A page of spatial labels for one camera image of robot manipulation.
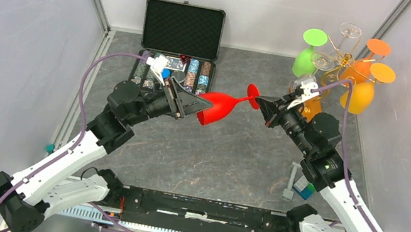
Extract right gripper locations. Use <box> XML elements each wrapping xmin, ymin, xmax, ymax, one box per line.
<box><xmin>247</xmin><ymin>85</ymin><xmax>323</xmax><ymax>157</ymax></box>

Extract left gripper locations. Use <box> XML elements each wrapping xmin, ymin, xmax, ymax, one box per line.
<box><xmin>125</xmin><ymin>69</ymin><xmax>217</xmax><ymax>139</ymax></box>

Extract red plastic wine glass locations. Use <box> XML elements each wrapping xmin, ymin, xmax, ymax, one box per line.
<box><xmin>197</xmin><ymin>84</ymin><xmax>260</xmax><ymax>126</ymax></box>

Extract clear wine glass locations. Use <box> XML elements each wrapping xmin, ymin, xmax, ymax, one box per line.
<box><xmin>288</xmin><ymin>74</ymin><xmax>317</xmax><ymax>93</ymax></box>
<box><xmin>311</xmin><ymin>22</ymin><xmax>362</xmax><ymax>72</ymax></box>

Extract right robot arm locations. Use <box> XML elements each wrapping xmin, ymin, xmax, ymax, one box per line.
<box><xmin>251</xmin><ymin>94</ymin><xmax>383</xmax><ymax>232</ymax></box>

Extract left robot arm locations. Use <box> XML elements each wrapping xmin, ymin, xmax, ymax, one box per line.
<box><xmin>0</xmin><ymin>79</ymin><xmax>213</xmax><ymax>232</ymax></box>

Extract wooden rack base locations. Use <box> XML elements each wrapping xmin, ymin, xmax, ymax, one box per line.
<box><xmin>299</xmin><ymin>97</ymin><xmax>322</xmax><ymax>121</ymax></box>

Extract green plastic wine glass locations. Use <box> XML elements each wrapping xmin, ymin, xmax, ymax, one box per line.
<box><xmin>292</xmin><ymin>28</ymin><xmax>328</xmax><ymax>77</ymax></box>

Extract yellow plastic wine glass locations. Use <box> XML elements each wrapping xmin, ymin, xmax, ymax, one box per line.
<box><xmin>339</xmin><ymin>62</ymin><xmax>396</xmax><ymax>114</ymax></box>

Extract orange plastic wine glass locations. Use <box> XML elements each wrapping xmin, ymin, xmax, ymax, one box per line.
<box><xmin>339</xmin><ymin>38</ymin><xmax>391</xmax><ymax>85</ymax></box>

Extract playing card deck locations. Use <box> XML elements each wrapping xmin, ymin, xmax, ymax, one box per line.
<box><xmin>167</xmin><ymin>57</ymin><xmax>185</xmax><ymax>71</ymax></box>

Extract black poker chip case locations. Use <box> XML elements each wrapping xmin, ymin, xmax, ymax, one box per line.
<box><xmin>138</xmin><ymin>0</ymin><xmax>226</xmax><ymax>95</ymax></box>

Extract blue green building blocks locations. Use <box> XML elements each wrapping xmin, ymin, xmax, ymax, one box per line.
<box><xmin>292</xmin><ymin>178</ymin><xmax>316</xmax><ymax>200</ymax></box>

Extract teal small block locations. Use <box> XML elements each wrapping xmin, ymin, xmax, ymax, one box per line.
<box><xmin>46</xmin><ymin>144</ymin><xmax>55</xmax><ymax>154</ymax></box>

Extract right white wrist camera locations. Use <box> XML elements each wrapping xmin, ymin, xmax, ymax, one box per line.
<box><xmin>287</xmin><ymin>85</ymin><xmax>319</xmax><ymax>109</ymax></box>

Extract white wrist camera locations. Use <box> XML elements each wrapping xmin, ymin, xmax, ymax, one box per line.
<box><xmin>287</xmin><ymin>85</ymin><xmax>319</xmax><ymax>109</ymax></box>
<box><xmin>146</xmin><ymin>55</ymin><xmax>169</xmax><ymax>86</ymax></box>

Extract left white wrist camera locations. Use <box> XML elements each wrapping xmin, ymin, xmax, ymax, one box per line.
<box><xmin>146</xmin><ymin>55</ymin><xmax>169</xmax><ymax>86</ymax></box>

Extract gold wire glass rack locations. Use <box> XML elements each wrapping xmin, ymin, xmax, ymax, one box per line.
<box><xmin>319</xmin><ymin>27</ymin><xmax>392</xmax><ymax>86</ymax></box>

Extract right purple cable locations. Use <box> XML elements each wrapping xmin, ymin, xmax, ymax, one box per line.
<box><xmin>290</xmin><ymin>74</ymin><xmax>411</xmax><ymax>232</ymax></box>

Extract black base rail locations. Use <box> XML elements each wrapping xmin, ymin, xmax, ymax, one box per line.
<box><xmin>98</xmin><ymin>186</ymin><xmax>298</xmax><ymax>232</ymax></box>

